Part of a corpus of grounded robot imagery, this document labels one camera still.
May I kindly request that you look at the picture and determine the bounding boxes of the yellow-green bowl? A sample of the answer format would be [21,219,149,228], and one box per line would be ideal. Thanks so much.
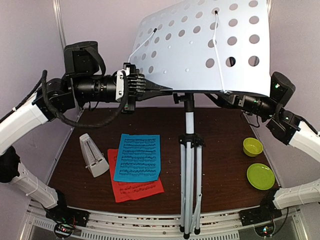
[243,137,264,157]

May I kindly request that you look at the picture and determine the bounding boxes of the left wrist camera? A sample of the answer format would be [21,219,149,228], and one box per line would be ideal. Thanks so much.
[123,62,136,78]

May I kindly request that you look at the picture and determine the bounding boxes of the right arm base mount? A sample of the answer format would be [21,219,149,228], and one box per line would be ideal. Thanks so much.
[239,207,282,238]

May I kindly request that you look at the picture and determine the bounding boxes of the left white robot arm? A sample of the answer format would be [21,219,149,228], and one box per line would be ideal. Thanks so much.
[0,41,173,226]

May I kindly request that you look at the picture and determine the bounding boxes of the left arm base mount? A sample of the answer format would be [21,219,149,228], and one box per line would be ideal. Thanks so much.
[44,207,90,240]

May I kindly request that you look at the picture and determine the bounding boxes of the silver tripod stand legs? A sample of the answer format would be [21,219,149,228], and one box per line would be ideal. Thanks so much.
[173,93,205,240]

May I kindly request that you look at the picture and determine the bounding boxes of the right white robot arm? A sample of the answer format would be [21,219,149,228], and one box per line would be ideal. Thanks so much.
[206,71,320,221]

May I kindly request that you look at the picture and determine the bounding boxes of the blue sheet music paper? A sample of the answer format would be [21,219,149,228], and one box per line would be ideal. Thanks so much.
[113,134,161,183]

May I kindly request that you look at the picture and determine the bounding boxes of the yellow-green plate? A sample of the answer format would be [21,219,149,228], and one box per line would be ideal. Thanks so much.
[246,163,276,191]

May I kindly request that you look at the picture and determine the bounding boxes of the white metronome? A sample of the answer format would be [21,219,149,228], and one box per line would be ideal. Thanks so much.
[79,133,110,178]

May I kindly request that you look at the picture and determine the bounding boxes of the white perforated music stand desk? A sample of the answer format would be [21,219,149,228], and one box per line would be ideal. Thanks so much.
[130,0,271,97]

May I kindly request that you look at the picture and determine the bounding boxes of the left aluminium corner post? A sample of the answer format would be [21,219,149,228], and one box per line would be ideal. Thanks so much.
[52,0,66,50]

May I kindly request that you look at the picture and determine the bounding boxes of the red sheet music paper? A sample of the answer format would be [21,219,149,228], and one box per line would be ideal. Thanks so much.
[107,149,165,203]

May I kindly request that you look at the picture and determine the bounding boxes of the aluminium front rail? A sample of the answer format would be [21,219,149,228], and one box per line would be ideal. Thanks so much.
[19,200,308,240]

